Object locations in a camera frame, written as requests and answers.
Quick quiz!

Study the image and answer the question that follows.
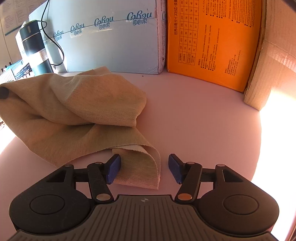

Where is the dark teal thermos bottle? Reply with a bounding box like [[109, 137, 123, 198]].
[[20, 20, 53, 76]]

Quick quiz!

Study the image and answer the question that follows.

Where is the beige knit tank top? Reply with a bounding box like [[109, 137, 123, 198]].
[[1, 67, 161, 189]]

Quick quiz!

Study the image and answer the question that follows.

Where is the black power cable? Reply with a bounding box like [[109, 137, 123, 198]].
[[36, 0, 65, 67]]

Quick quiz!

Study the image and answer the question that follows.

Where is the brown corrugated cardboard box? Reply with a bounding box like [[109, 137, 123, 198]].
[[244, 1, 295, 110]]

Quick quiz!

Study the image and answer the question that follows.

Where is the light blue Cabau carton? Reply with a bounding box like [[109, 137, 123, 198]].
[[29, 1, 167, 74]]

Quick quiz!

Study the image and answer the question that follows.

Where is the orange cardboard box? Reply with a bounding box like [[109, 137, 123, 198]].
[[166, 0, 262, 92]]

